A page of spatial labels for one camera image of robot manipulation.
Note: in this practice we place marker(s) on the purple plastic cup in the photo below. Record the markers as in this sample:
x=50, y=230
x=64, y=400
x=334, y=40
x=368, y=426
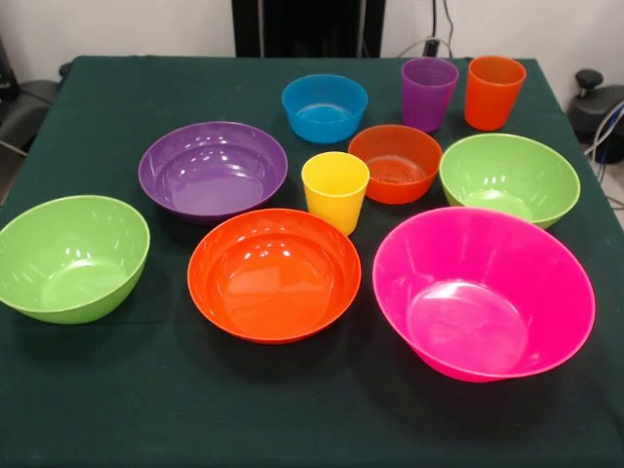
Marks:
x=429, y=102

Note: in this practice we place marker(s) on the green plastic bowl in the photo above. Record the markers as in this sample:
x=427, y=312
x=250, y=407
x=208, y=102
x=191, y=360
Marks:
x=73, y=253
x=507, y=170

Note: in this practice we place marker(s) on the yellow plastic cup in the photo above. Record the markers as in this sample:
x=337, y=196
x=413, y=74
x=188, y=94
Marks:
x=336, y=200

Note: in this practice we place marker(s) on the large orange plastic bowl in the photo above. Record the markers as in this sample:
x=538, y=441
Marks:
x=273, y=283

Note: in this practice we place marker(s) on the small orange plastic bowl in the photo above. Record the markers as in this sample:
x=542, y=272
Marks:
x=397, y=185

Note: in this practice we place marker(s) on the blue plastic bowl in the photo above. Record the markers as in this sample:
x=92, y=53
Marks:
x=324, y=127

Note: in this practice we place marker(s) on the purple plastic bowl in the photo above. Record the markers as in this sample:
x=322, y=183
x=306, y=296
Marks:
x=209, y=175

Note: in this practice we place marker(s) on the pink plastic bowl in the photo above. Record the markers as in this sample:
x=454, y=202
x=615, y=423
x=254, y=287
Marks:
x=478, y=292

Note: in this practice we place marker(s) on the black power plug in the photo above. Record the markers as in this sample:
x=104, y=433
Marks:
x=431, y=48

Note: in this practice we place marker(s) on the orange plastic cup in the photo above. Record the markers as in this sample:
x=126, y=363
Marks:
x=492, y=102

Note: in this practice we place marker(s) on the dark green tablecloth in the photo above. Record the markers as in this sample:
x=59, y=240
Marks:
x=146, y=400

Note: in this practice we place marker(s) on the black chair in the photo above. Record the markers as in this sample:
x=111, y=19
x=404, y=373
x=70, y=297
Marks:
x=24, y=112

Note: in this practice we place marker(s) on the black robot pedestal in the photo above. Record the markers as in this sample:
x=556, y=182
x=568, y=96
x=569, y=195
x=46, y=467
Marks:
x=312, y=24

